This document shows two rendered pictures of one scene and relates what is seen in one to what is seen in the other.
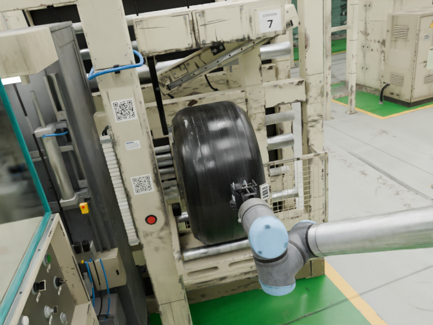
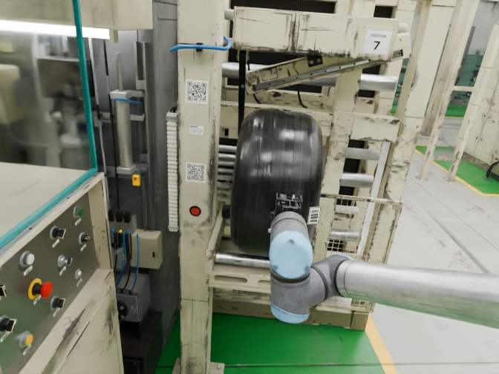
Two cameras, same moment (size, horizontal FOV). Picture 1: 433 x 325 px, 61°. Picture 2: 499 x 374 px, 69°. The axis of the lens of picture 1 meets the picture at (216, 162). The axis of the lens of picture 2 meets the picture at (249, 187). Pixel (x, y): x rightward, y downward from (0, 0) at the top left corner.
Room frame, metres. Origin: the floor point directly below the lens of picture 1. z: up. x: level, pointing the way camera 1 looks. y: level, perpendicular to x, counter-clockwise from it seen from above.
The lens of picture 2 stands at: (0.06, -0.10, 1.73)
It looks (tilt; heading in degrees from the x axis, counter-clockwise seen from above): 24 degrees down; 9
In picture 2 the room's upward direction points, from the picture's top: 5 degrees clockwise
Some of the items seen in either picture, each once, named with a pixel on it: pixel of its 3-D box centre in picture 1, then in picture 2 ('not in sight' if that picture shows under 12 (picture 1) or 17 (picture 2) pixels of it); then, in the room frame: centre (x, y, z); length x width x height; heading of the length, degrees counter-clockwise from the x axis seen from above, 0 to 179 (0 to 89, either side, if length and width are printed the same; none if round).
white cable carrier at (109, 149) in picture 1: (122, 191); (175, 174); (1.25, 0.38, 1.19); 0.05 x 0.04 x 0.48; 7
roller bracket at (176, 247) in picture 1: (176, 236); (217, 237); (1.32, 0.22, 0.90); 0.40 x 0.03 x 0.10; 7
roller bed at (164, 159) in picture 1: (157, 171); (221, 170); (1.69, 0.31, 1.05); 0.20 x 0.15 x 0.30; 97
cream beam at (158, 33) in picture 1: (208, 25); (311, 33); (1.65, -0.05, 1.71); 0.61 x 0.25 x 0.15; 97
